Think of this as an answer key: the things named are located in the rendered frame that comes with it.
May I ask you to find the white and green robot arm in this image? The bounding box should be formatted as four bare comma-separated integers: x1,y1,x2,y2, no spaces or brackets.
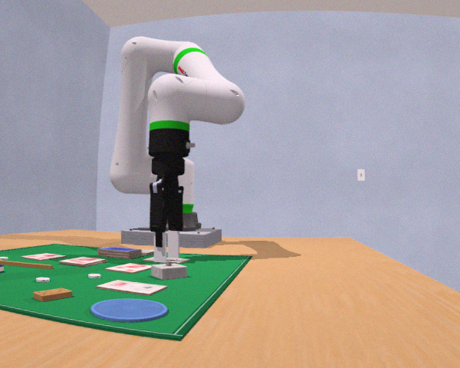
110,37,245,232

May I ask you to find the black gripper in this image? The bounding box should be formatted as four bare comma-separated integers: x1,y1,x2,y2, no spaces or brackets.
149,156,185,263

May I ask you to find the long thin brown stick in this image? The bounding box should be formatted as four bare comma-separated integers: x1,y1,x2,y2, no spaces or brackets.
0,260,53,269

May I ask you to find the green card cloth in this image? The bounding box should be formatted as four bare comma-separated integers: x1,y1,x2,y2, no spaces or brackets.
0,255,252,339
0,245,247,334

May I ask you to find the blue round coaster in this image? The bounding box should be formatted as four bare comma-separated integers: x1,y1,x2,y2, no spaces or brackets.
90,299,168,323

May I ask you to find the blue playing card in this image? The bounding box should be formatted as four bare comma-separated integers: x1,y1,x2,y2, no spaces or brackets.
97,247,141,253
143,257,190,264

